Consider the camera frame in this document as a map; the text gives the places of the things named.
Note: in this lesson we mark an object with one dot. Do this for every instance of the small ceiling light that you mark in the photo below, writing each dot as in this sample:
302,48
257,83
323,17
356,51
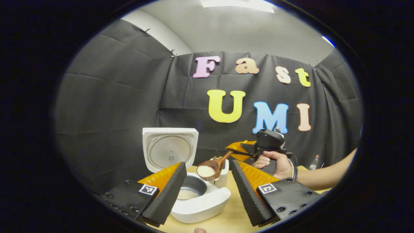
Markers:
328,41

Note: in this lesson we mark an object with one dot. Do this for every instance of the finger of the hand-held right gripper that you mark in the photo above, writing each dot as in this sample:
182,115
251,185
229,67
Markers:
237,146
242,157

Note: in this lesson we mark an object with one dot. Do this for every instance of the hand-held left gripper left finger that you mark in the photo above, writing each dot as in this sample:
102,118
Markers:
168,197

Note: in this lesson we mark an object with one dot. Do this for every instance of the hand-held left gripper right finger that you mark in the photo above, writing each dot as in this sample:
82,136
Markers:
247,194

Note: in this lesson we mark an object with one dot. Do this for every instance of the clear plastic bottle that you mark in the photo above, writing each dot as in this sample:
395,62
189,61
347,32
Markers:
313,163

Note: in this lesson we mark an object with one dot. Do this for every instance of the white toaster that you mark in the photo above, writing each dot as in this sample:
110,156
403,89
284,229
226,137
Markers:
223,178

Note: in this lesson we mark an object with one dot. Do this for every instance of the ceiling light panel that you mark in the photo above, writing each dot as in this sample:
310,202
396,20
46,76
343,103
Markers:
239,5

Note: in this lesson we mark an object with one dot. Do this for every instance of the brown wooden spoon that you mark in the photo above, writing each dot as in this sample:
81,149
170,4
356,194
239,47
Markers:
216,164

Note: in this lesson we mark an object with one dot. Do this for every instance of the white rice cooker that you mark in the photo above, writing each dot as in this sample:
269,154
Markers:
207,204

